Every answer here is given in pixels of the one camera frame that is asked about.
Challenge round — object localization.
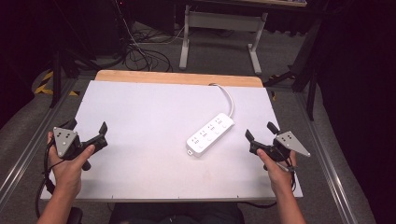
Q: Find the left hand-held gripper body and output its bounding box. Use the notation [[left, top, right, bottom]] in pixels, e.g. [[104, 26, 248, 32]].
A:
[[52, 125, 109, 172]]

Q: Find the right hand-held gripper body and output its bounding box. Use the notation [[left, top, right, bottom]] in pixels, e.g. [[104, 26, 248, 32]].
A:
[[248, 131, 312, 163]]

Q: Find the white power strip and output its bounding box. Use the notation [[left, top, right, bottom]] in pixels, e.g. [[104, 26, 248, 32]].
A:
[[185, 112, 235, 159]]

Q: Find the person's left hand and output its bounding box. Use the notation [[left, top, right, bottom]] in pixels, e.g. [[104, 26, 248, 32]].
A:
[[46, 131, 96, 196]]

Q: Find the person's right hand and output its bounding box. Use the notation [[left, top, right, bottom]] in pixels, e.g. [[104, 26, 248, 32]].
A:
[[256, 148, 299, 196]]

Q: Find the yellow black floor tape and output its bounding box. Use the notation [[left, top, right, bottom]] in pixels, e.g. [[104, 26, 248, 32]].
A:
[[34, 70, 80, 97]]

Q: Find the black metal stand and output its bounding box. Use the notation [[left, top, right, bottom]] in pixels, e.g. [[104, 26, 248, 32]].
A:
[[46, 0, 102, 109], [263, 15, 323, 121]]

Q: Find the black chair armrest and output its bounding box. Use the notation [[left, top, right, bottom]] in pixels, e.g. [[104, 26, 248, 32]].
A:
[[66, 206, 84, 224]]

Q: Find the aluminium floor rail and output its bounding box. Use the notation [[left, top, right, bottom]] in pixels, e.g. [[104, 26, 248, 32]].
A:
[[293, 91, 359, 224], [0, 77, 78, 203]]

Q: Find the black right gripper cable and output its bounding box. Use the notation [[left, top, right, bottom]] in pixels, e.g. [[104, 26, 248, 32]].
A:
[[237, 155, 298, 209]]

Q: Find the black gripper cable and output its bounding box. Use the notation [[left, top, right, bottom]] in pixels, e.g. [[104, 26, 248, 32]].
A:
[[237, 155, 298, 209], [35, 139, 64, 219]]

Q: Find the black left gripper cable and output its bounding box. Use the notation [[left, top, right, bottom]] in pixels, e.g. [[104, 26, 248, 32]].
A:
[[35, 139, 64, 219]]

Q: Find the white power strip cable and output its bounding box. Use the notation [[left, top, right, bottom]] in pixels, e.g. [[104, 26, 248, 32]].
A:
[[207, 82, 235, 119]]

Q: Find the tangle of black floor cables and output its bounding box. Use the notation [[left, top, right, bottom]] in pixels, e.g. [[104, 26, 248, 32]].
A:
[[110, 0, 188, 73]]

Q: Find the white metal desk frame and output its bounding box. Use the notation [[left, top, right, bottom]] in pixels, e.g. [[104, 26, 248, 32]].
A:
[[178, 3, 269, 76]]

